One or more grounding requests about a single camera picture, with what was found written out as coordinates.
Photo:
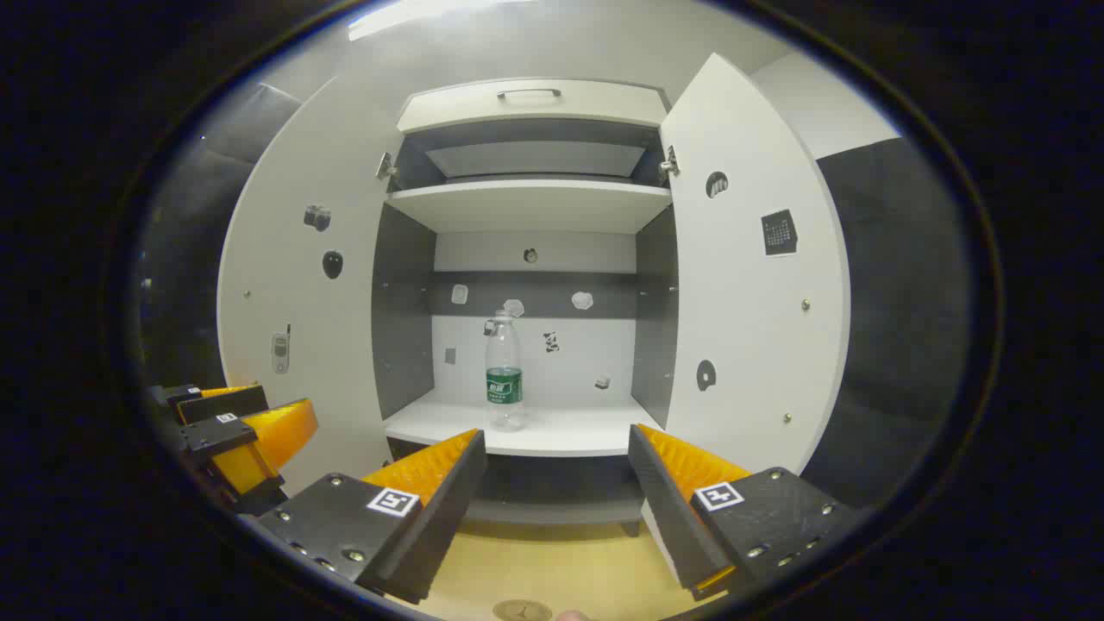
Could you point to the metal door hinge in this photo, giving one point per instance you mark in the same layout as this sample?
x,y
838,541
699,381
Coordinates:
x,y
669,162
385,166

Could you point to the white cabinet shelf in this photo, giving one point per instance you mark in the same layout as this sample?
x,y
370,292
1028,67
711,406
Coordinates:
x,y
526,207
561,431

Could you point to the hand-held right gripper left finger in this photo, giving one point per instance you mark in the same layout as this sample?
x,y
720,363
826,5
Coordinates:
x,y
448,509

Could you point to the white and grey cabinet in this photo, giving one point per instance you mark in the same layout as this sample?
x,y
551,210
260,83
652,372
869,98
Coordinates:
x,y
569,362

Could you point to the round brown coaster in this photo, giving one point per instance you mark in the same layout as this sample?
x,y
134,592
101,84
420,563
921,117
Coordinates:
x,y
522,611

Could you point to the white cabinet door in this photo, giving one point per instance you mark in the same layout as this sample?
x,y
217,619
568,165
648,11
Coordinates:
x,y
750,302
293,302

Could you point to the clear plastic bottle green label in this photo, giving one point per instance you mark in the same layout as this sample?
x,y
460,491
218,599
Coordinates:
x,y
504,384

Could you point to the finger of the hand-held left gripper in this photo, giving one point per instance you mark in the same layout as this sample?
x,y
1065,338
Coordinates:
x,y
228,405
220,435

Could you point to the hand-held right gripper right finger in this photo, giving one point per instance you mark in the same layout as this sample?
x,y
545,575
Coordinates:
x,y
664,509

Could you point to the white cabinet drawer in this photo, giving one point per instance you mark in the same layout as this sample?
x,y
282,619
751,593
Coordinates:
x,y
535,108

